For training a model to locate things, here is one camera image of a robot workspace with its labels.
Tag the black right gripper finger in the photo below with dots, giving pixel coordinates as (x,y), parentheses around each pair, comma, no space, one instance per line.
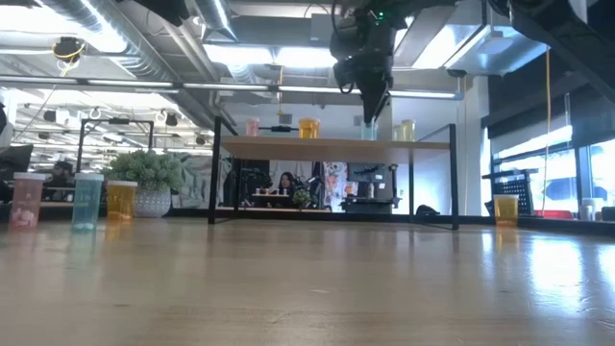
(370,101)
(383,96)

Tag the teal green medicine bottle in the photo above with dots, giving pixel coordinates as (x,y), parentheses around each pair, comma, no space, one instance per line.
(87,202)
(369,132)

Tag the yellow medicine bottle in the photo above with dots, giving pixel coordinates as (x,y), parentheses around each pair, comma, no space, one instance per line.
(398,133)
(410,130)

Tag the large orange medicine bottle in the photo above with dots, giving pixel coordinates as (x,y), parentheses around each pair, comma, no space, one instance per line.
(121,202)
(309,130)
(506,211)

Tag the red medicine bottle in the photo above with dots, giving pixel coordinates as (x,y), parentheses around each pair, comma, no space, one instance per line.
(26,202)
(252,128)

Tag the black background robot arm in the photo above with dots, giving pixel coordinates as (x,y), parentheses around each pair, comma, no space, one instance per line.
(254,180)

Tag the small wooden background shelf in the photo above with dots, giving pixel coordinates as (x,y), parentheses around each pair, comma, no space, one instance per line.
(270,195)

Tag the black machine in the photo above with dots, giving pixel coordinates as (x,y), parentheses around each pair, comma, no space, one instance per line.
(375,185)

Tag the grey hanging box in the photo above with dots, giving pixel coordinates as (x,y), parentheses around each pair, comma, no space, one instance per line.
(285,118)

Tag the colourful floral banner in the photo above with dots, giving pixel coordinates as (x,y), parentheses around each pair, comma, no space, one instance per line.
(335,185)

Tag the person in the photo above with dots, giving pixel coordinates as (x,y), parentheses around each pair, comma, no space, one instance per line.
(287,182)
(60,175)

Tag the small green potted plant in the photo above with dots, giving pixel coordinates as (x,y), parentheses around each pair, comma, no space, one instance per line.
(302,197)

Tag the black perforated cart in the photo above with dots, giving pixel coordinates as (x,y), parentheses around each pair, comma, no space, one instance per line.
(516,190)

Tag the red bin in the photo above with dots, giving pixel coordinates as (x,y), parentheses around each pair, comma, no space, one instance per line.
(555,215)

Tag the green potted artificial plant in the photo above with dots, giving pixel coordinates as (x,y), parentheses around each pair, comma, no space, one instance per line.
(149,170)

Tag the white cup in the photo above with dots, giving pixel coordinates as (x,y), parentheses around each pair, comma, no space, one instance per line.
(588,210)

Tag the long ceiling light bar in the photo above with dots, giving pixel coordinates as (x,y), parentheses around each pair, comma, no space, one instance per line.
(130,82)

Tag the black ceiling dome device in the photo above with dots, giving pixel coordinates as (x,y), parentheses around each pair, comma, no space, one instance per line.
(68,48)

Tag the black computer monitor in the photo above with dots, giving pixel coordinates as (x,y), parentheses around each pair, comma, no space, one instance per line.
(14,163)

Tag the wooden shelf with black frame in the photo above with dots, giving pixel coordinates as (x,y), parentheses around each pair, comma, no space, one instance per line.
(336,149)

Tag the round silver ventilation duct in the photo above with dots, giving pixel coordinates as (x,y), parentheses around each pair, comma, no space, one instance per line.
(139,53)

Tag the black rig frame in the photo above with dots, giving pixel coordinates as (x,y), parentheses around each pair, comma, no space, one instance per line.
(117,121)

